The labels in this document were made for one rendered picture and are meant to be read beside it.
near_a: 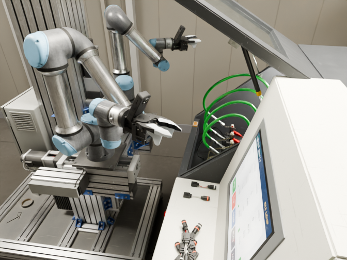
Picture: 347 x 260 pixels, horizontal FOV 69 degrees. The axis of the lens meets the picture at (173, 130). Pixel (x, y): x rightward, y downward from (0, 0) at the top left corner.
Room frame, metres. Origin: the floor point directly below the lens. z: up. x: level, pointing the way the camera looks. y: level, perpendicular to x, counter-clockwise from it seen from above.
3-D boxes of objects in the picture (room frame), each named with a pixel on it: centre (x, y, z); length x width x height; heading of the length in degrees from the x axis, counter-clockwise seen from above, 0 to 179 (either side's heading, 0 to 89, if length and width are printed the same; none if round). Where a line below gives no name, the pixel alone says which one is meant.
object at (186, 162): (1.29, -0.11, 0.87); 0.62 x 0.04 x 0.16; 168
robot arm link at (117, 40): (1.69, 0.36, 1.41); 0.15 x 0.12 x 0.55; 18
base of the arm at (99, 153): (1.07, 0.39, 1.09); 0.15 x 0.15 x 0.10
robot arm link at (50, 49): (0.96, 0.47, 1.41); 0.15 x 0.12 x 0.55; 146
